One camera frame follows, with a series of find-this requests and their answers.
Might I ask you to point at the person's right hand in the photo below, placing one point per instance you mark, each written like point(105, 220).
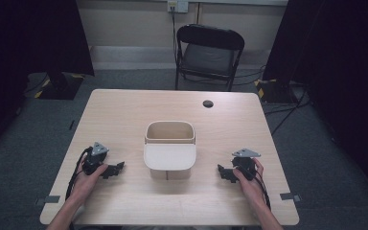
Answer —
point(254, 190)

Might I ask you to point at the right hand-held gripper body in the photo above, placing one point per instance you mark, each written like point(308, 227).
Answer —
point(245, 164)

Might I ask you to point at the dark curtain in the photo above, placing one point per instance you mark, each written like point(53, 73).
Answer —
point(341, 64)
point(28, 41)

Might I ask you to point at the beige bin with lid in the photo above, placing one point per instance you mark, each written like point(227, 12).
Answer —
point(170, 156)

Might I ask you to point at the person's left hand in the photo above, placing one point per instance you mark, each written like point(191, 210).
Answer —
point(84, 185)

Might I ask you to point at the black stand base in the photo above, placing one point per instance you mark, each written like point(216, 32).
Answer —
point(60, 87)
point(276, 92)

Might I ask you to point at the grey tape strip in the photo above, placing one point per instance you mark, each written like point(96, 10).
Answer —
point(48, 200)
point(290, 196)

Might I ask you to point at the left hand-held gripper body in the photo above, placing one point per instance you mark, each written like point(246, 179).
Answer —
point(92, 161)

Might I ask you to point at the white wall outlet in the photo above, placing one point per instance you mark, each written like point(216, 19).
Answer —
point(178, 5)

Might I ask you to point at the black folding chair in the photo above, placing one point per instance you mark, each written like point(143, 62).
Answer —
point(209, 48)

